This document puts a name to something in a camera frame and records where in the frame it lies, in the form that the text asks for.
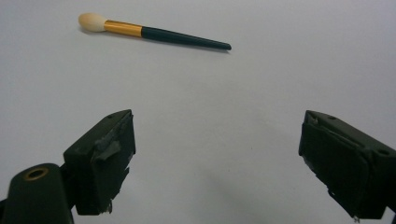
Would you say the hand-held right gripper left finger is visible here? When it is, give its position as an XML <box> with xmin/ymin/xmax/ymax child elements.
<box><xmin>63</xmin><ymin>109</ymin><xmax>136</xmax><ymax>217</ymax></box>

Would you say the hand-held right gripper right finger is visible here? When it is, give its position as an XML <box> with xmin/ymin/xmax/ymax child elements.
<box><xmin>298</xmin><ymin>109</ymin><xmax>396</xmax><ymax>222</ymax></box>

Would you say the makeup brush with gold ferrule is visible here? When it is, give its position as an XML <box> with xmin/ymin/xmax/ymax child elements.
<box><xmin>78</xmin><ymin>12</ymin><xmax>233</xmax><ymax>51</ymax></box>

